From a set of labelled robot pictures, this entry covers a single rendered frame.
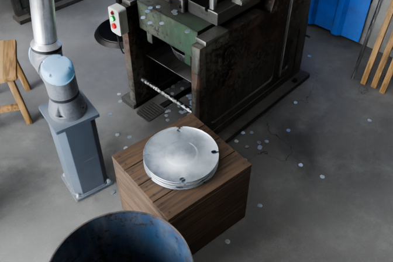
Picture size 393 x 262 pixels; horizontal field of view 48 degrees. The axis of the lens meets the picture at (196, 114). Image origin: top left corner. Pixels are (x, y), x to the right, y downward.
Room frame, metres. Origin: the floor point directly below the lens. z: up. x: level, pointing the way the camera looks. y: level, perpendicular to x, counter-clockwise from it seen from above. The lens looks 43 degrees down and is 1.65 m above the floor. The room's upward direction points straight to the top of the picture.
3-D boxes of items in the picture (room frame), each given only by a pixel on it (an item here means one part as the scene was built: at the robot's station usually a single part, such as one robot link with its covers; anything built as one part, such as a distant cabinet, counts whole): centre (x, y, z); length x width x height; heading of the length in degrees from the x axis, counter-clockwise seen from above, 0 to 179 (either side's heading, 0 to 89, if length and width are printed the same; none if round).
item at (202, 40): (1.81, -0.32, 0.45); 0.92 x 0.12 x 0.90; 136
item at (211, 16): (1.89, -0.03, 0.68); 0.45 x 0.30 x 0.06; 46
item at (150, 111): (1.79, 0.06, 0.14); 0.59 x 0.10 x 0.05; 136
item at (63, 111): (1.31, 0.52, 0.50); 0.15 x 0.15 x 0.10
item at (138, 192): (1.13, 0.06, 0.18); 0.40 x 0.38 x 0.35; 129
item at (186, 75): (1.90, -0.04, 0.31); 0.43 x 0.42 x 0.01; 46
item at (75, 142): (1.31, 0.52, 0.23); 0.19 x 0.19 x 0.45; 35
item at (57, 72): (1.32, 0.52, 0.62); 0.13 x 0.12 x 0.14; 33
